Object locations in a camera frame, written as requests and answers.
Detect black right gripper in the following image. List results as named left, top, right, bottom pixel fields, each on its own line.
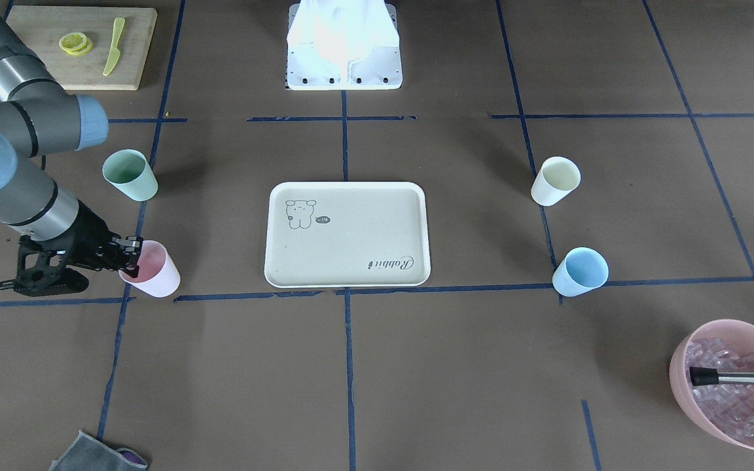
left=30, top=205, right=143, bottom=278

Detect pink cup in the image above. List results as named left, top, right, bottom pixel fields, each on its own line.
left=118, top=239, right=181, bottom=298

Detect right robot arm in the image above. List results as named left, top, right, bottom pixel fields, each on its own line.
left=0, top=16, right=143, bottom=275

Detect cream rabbit tray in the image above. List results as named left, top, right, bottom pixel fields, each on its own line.
left=264, top=181, right=431, bottom=288

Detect green cup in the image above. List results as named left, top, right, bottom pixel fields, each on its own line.
left=102, top=149, right=158, bottom=202

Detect grey folded cloth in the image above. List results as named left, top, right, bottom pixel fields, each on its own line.
left=48, top=431, right=149, bottom=470

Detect wooden cutting board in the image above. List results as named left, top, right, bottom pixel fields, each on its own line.
left=6, top=5, right=158, bottom=90

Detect lemon slices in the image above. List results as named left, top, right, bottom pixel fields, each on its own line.
left=58, top=31, right=94, bottom=56

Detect cream yellow cup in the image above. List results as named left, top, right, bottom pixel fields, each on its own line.
left=531, top=156, right=583, bottom=207

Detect metal black-tipped tongs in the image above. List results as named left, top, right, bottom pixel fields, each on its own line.
left=688, top=366, right=754, bottom=387

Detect blue cup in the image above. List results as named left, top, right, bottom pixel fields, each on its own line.
left=552, top=247, right=609, bottom=297

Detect yellow plastic knife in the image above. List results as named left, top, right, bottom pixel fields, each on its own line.
left=103, top=17, right=126, bottom=77

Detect pink bowl with ice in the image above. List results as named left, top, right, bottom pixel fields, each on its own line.
left=668, top=319, right=754, bottom=450

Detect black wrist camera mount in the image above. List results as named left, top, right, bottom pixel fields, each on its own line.
left=13, top=235, right=90, bottom=297

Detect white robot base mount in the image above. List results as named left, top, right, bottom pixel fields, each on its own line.
left=285, top=1, right=403, bottom=90

